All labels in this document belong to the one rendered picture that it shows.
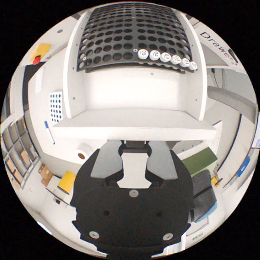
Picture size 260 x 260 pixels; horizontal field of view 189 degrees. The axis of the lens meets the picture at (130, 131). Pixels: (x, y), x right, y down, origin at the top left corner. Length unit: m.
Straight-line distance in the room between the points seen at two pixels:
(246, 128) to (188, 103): 2.89
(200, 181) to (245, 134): 2.75
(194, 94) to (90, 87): 0.21
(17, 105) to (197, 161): 1.14
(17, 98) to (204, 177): 1.17
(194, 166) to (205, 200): 0.17
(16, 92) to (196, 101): 0.94
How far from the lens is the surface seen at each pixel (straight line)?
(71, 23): 0.34
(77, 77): 0.20
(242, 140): 3.10
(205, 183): 0.42
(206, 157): 0.46
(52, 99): 0.37
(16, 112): 0.81
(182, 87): 0.21
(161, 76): 0.18
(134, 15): 0.20
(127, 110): 0.17
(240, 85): 1.80
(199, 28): 0.33
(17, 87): 0.85
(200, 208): 0.40
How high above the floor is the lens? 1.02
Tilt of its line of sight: 62 degrees down
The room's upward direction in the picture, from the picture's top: 174 degrees counter-clockwise
